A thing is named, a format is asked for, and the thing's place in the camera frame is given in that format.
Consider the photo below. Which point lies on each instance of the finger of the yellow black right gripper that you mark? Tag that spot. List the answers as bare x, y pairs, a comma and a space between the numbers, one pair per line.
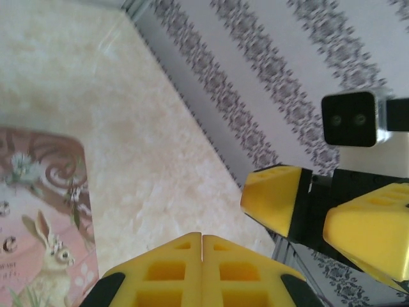
367, 230
271, 198

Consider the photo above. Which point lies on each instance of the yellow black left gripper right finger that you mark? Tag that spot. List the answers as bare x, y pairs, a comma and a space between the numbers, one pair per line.
239, 275

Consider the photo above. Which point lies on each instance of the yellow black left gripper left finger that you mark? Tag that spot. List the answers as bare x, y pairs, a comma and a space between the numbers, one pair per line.
166, 275

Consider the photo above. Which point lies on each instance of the pink illustrated tin box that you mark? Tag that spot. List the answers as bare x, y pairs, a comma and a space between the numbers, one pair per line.
41, 224

